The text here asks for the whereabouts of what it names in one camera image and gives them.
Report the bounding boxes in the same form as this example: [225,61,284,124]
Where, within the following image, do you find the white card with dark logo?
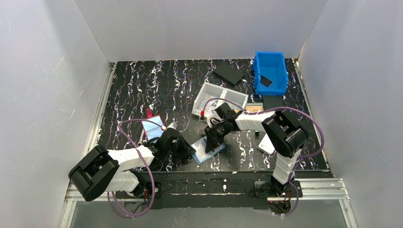
[192,139,207,157]

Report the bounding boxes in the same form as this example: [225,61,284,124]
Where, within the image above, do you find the blue leather card holder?
[191,137,227,166]

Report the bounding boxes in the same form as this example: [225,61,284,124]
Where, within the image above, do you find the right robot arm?
[204,103,309,192]

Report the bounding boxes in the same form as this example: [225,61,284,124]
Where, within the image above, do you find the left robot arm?
[68,125,196,201]

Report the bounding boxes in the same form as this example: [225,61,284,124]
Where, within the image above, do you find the white cards in tray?
[198,100,220,115]

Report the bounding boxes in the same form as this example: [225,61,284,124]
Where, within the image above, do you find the red open card holder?
[141,108,164,140]

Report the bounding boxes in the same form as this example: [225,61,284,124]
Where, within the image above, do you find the orange card in green holder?
[245,105,263,113]

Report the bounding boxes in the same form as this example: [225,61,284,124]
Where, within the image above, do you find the black card in bin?
[260,75,272,87]

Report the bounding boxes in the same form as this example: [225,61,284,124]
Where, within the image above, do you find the white divided plastic tray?
[190,82,248,121]

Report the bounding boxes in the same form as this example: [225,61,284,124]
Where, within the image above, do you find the white power bank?
[258,134,275,155]

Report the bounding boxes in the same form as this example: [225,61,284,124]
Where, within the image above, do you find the black box on table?
[213,62,245,86]

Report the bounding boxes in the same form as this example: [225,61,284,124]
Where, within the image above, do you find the black flat sleeve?
[262,95,285,110]

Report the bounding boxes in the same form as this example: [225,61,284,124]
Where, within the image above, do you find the blue plastic bin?
[252,51,288,96]

